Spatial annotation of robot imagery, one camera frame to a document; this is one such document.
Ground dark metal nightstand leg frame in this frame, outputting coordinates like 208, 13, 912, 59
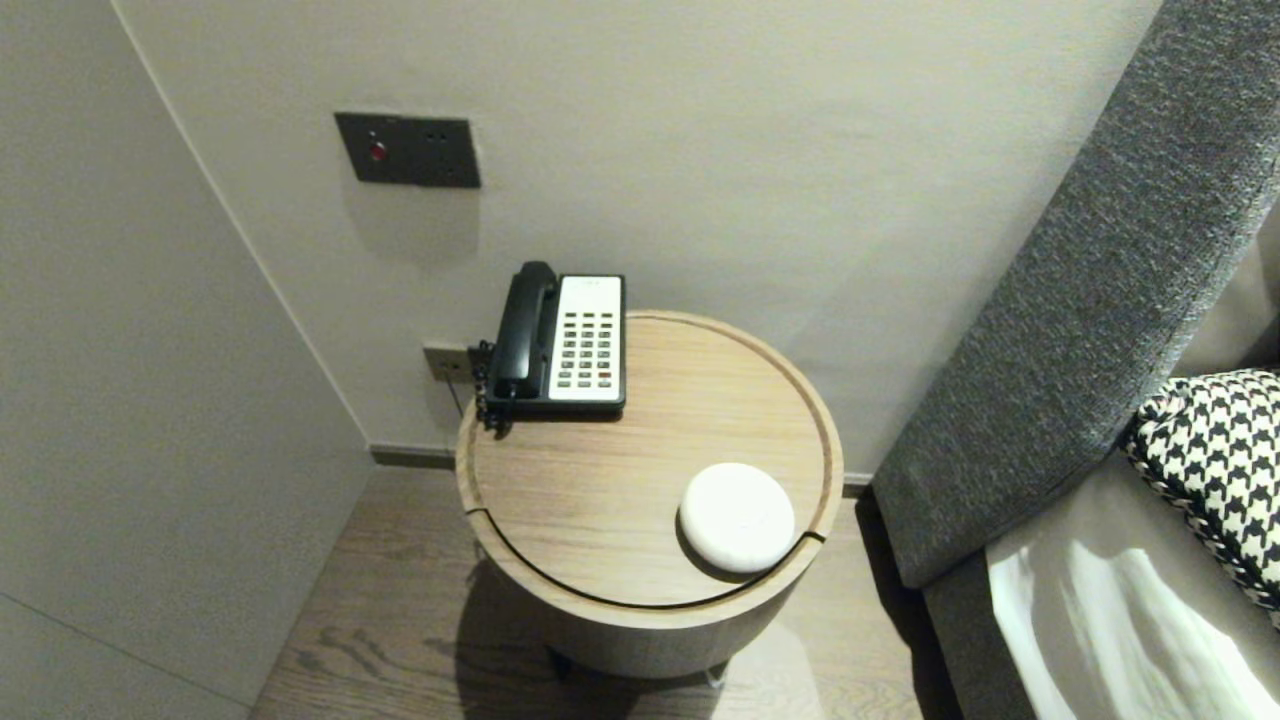
545, 650, 729, 691

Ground black telephone base white keypad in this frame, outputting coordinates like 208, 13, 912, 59
484, 273, 627, 419

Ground grey fabric bed headboard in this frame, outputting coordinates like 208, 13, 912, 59
872, 0, 1280, 720

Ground white bed sheet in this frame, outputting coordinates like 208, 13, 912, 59
985, 445, 1280, 720

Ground black white houndstooth pillow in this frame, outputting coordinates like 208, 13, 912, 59
1118, 368, 1280, 629

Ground white round dome device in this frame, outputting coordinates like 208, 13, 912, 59
679, 462, 798, 575

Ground beige wall jack plate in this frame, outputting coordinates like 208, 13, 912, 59
422, 344, 473, 384

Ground round wooden nightstand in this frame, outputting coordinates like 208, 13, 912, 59
455, 308, 844, 611

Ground black coiled telephone cord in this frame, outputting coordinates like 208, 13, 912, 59
470, 340, 513, 439

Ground dark wall switch panel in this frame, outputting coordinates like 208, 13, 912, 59
334, 112, 482, 190

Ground black telephone handset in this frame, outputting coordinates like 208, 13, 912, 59
490, 261, 559, 401

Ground curved wooden nightstand drawer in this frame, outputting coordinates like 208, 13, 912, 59
465, 508, 827, 681

